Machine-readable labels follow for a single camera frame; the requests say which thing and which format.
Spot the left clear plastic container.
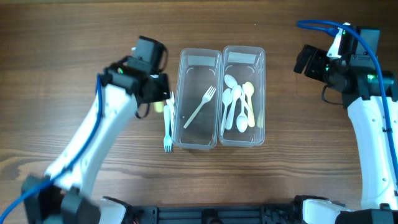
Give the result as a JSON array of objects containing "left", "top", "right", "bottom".
[{"left": 172, "top": 48, "right": 222, "bottom": 151}]

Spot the yellow plastic fork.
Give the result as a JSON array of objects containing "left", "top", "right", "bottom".
[{"left": 154, "top": 101, "right": 164, "bottom": 113}]

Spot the right clear plastic container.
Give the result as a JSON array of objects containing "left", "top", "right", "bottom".
[{"left": 219, "top": 45, "right": 266, "bottom": 147}]

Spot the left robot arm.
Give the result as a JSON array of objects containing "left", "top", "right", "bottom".
[{"left": 18, "top": 36, "right": 170, "bottom": 223}]

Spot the white fork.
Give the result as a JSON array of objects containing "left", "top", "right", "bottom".
[
  {"left": 183, "top": 86, "right": 216, "bottom": 129},
  {"left": 166, "top": 91, "right": 175, "bottom": 132}
]

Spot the light blue plastic fork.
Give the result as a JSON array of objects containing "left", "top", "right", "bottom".
[{"left": 164, "top": 105, "right": 172, "bottom": 153}]

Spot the yellow plastic spoon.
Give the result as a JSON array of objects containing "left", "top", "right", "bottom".
[{"left": 243, "top": 82, "right": 255, "bottom": 127}]

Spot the white spoon top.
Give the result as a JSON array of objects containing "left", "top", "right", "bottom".
[{"left": 220, "top": 88, "right": 232, "bottom": 136}]

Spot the left blue cable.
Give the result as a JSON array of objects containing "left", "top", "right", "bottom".
[{"left": 0, "top": 73, "right": 104, "bottom": 224}]

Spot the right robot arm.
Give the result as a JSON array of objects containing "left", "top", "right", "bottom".
[{"left": 290, "top": 20, "right": 397, "bottom": 223}]

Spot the white spoon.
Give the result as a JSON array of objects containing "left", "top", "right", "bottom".
[
  {"left": 220, "top": 88, "right": 232, "bottom": 136},
  {"left": 225, "top": 85, "right": 242, "bottom": 130},
  {"left": 236, "top": 94, "right": 248, "bottom": 133}
]

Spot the white spoon horizontal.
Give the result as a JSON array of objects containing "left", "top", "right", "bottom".
[{"left": 224, "top": 74, "right": 252, "bottom": 114}]

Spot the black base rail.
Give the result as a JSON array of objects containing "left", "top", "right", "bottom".
[{"left": 99, "top": 195, "right": 312, "bottom": 224}]

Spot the white spoon bottom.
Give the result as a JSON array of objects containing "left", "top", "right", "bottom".
[{"left": 236, "top": 94, "right": 248, "bottom": 133}]

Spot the clear plastic container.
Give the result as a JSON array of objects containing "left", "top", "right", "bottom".
[
  {"left": 172, "top": 48, "right": 222, "bottom": 151},
  {"left": 219, "top": 45, "right": 266, "bottom": 147}
]

